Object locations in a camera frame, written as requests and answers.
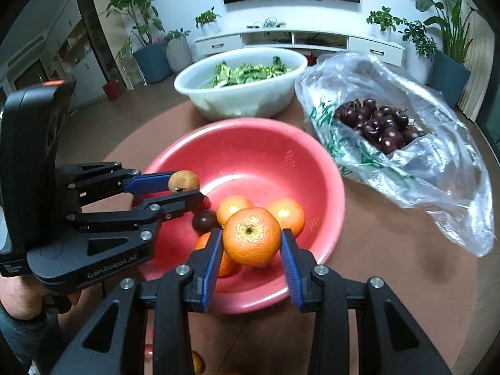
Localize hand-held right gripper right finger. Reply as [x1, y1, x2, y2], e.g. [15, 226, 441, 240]
[279, 228, 454, 375]

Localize green leafy vegetables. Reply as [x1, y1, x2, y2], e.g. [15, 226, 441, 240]
[209, 57, 293, 88]

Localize red plastic colander bowl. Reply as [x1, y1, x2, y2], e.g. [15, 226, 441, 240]
[133, 117, 346, 315]

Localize beige curtain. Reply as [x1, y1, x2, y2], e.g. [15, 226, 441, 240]
[457, 8, 495, 123]

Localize pile of dark cherries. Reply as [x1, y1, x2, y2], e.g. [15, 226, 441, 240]
[333, 99, 424, 155]

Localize clear plastic bag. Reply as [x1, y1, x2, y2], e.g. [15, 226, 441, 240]
[295, 52, 496, 258]

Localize red bin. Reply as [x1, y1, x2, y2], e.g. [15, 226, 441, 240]
[102, 79, 123, 102]

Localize large-leaved plant blue pot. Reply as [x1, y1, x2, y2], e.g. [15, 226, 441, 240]
[394, 0, 483, 108]

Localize bundle of cables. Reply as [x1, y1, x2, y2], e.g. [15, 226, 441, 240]
[246, 17, 288, 30]

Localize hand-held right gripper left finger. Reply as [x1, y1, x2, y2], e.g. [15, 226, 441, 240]
[51, 228, 224, 375]

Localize white plastic basin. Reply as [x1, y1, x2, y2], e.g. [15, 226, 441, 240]
[174, 47, 308, 122]

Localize tall tree plant blue pot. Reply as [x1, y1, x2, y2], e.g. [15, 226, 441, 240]
[105, 0, 173, 84]

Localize dark purple tomato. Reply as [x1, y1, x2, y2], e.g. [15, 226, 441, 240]
[191, 209, 219, 233]

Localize small plant white pot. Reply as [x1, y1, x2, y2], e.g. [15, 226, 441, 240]
[366, 6, 403, 42]
[195, 7, 221, 37]

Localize person's left hand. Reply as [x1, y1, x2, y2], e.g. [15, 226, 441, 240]
[0, 275, 83, 321]

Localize thin-leaved plant on stand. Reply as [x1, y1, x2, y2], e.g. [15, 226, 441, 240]
[115, 37, 147, 87]

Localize person's left forearm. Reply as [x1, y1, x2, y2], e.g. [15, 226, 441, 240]
[0, 305, 59, 375]

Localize plant in grey pot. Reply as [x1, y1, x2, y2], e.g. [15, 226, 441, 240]
[162, 28, 193, 73]

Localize white cupboard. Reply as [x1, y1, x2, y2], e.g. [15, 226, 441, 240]
[0, 0, 106, 110]

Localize brown longan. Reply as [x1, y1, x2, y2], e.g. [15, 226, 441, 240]
[168, 170, 201, 193]

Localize bushy plant tall white pot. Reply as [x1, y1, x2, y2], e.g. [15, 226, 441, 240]
[398, 19, 437, 83]

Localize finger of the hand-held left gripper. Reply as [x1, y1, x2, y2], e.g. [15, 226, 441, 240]
[67, 189, 205, 232]
[57, 163, 179, 204]

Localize white television cabinet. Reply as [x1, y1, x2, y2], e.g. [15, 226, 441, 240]
[194, 27, 405, 67]

